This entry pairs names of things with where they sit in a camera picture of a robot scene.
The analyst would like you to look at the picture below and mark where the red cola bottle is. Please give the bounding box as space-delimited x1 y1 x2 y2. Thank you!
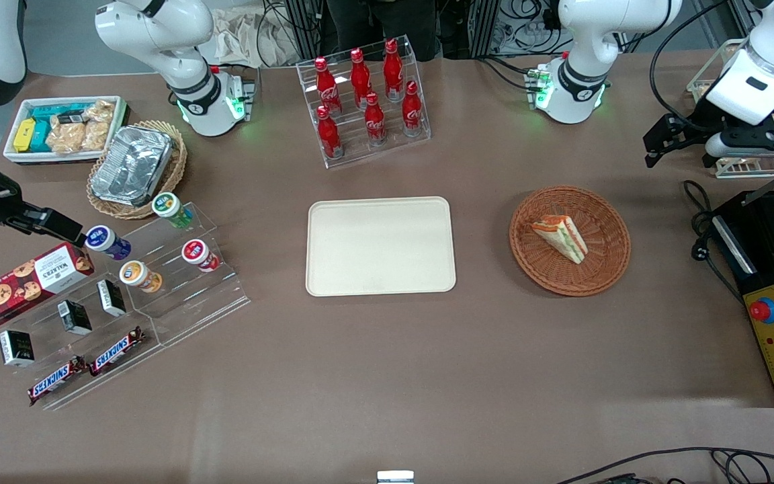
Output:
315 106 344 160
314 56 343 114
363 92 388 147
349 48 374 108
383 38 405 102
401 81 424 138

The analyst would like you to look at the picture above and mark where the black floor cable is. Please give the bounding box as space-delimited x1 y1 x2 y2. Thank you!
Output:
709 449 774 484
555 447 774 484

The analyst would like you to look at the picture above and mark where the purple gum jar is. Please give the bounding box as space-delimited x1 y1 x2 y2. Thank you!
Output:
85 225 132 261

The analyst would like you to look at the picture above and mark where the clear acrylic bottle rack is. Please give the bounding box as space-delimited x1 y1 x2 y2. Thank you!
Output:
296 35 432 169

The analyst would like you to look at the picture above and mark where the black aluminium frame post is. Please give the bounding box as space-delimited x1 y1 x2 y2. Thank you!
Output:
285 0 325 63
468 0 503 58

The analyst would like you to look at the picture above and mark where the green gum jar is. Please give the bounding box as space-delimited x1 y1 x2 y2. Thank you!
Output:
152 192 194 229

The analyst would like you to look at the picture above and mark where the cream plastic tray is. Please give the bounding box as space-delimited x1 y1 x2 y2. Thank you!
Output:
305 196 457 297

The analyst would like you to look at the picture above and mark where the white plastic snack bin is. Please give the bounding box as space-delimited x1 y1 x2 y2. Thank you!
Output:
3 95 129 166

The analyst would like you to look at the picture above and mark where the small black box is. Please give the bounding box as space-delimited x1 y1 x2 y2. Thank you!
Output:
96 279 127 317
0 330 35 367
57 300 93 335

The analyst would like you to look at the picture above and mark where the black machine with yellow panel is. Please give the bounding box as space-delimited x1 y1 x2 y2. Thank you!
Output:
709 190 774 408

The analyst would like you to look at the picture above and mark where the orange gum jar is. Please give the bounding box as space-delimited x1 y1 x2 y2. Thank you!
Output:
119 261 163 293

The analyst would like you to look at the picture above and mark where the Snickers chocolate bar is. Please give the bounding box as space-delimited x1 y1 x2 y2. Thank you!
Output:
89 327 144 376
28 356 87 406

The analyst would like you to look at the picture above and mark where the oval light wicker basket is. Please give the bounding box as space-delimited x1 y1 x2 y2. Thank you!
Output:
87 120 188 220

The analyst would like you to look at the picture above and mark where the black power cable with plug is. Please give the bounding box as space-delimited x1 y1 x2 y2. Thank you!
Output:
683 180 747 311

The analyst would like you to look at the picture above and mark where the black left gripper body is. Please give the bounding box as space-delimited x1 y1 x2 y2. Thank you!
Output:
684 106 730 143

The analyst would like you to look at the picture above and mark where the clear acrylic stepped display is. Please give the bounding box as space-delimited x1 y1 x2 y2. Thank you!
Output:
0 269 163 412
85 202 251 347

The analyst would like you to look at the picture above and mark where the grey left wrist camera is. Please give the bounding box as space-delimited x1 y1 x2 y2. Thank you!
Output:
704 126 774 160

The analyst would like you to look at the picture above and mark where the red gum jar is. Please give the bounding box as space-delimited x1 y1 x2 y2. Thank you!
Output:
181 239 220 272

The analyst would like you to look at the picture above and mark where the yellow snack box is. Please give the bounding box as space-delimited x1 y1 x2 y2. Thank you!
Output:
13 119 37 153

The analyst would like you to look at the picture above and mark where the silver foil tray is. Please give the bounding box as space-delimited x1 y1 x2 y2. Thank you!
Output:
90 126 174 207

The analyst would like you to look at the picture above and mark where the background cable bundle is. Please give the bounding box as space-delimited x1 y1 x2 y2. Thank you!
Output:
500 0 566 56

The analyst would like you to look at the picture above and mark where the triangular sandwich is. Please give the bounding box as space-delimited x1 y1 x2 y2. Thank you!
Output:
530 214 589 265

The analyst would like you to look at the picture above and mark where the round brown wicker basket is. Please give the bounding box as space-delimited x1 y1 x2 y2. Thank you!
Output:
509 186 632 297

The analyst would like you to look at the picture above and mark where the person in dark clothes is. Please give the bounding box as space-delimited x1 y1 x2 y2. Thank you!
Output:
323 0 438 63

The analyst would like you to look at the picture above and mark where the red Walkers shortbread box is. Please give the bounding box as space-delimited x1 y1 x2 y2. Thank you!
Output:
0 243 95 330

